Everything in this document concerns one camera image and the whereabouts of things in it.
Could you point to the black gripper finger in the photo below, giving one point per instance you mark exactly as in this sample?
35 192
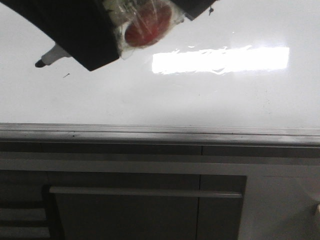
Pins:
82 28
193 8

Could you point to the white marker with red magnet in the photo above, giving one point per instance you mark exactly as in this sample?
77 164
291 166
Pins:
137 24

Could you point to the dark cabinet with white rails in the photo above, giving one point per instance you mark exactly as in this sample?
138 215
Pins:
84 191

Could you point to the white whiteboard with aluminium frame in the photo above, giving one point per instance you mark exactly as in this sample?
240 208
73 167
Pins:
248 72

